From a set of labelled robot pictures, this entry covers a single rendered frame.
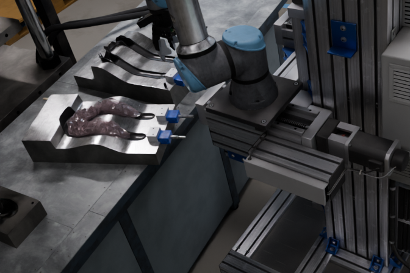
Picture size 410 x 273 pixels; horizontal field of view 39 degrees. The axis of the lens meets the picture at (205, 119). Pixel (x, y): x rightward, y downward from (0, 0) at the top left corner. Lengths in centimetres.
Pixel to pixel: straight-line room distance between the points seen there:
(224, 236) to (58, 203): 100
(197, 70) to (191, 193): 92
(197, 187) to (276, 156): 80
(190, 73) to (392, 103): 56
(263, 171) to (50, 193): 77
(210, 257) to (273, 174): 110
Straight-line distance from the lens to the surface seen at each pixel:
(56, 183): 212
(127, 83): 231
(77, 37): 459
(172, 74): 221
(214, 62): 164
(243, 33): 169
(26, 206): 199
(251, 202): 290
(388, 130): 176
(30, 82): 273
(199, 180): 248
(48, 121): 222
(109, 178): 205
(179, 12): 160
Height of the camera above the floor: 216
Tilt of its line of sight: 39 degrees down
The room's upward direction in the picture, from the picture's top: 15 degrees counter-clockwise
